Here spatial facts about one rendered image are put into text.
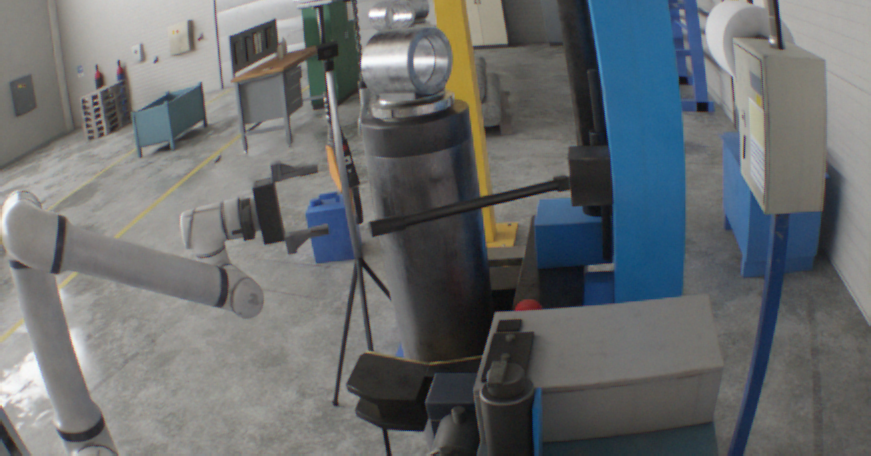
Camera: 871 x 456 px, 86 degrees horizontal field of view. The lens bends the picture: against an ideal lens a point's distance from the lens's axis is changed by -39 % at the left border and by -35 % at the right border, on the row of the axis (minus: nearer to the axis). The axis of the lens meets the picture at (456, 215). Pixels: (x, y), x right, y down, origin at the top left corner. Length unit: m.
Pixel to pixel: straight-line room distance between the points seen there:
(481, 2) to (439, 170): 10.22
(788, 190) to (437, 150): 0.85
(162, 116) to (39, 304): 7.95
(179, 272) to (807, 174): 1.43
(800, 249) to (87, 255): 3.47
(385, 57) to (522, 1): 10.71
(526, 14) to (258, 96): 6.00
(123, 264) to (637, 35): 1.06
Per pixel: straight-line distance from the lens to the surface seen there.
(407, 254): 1.40
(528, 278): 1.54
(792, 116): 1.53
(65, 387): 1.45
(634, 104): 1.25
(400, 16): 2.79
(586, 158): 1.28
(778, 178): 1.56
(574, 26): 1.43
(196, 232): 1.44
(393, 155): 1.32
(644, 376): 1.00
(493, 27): 11.53
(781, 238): 1.75
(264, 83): 7.41
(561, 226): 1.53
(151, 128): 9.38
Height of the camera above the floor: 1.80
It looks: 22 degrees down
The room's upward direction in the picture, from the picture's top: 8 degrees counter-clockwise
